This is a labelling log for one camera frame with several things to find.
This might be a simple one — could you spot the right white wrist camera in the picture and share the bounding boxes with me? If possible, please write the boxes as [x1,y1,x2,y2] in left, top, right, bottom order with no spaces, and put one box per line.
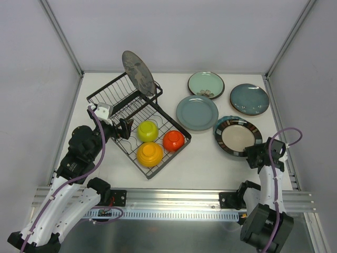
[278,143,290,163]

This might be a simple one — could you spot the orange bowl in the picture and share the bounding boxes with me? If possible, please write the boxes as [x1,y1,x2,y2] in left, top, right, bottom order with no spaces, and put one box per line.
[163,130,185,152]

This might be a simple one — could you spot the white slotted cable duct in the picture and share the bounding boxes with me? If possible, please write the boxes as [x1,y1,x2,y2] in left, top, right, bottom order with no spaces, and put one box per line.
[82,208,240,222]

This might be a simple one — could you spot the grey blue plate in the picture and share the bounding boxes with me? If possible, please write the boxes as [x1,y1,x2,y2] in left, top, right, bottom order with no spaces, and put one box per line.
[176,95,219,131]

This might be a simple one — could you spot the right aluminium frame post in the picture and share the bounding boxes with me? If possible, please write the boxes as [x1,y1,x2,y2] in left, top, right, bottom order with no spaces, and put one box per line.
[264,0,318,79]

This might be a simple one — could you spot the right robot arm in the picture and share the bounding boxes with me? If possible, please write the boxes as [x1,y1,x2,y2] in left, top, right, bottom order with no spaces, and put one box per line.
[236,138,294,252]

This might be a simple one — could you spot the yellow ribbed bowl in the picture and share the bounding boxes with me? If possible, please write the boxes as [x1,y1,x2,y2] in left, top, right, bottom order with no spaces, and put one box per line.
[136,142,164,167]

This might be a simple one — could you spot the teal scalloped plate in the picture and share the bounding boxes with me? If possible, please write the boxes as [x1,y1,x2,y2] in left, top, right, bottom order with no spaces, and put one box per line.
[213,115,246,134]

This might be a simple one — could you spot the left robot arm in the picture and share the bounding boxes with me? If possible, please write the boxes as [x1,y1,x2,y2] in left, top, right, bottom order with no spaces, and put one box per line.
[7,121,116,252]

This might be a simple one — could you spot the mint green flower plate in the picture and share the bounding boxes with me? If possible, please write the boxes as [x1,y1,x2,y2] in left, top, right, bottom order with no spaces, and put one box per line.
[187,71,225,100]

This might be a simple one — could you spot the left aluminium frame post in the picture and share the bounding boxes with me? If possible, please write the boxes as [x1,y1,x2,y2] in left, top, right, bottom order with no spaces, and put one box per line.
[39,0,85,77]

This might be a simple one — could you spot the aluminium frame post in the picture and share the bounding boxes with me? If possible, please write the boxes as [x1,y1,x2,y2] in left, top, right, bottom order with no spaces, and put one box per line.
[264,0,318,79]
[39,0,85,77]

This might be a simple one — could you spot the green bowl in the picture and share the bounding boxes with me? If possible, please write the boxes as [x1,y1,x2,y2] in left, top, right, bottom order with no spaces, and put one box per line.
[137,121,158,142]

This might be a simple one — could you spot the aluminium mounting rail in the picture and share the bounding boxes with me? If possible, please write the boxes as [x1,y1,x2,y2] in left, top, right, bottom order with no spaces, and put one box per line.
[31,184,315,213]

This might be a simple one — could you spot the black wire dish rack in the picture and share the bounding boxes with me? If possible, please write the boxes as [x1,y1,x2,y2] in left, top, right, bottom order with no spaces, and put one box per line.
[86,73,192,180]

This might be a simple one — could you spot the grey deer plate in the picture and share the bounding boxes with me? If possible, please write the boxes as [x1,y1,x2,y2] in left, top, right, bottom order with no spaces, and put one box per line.
[122,51,156,96]

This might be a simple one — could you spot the black striped cream plate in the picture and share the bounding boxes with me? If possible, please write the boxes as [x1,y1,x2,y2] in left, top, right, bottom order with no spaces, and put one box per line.
[214,120,263,158]

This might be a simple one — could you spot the dark blue speckled plate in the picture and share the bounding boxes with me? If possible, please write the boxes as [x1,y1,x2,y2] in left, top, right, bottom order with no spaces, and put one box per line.
[230,83,270,116]

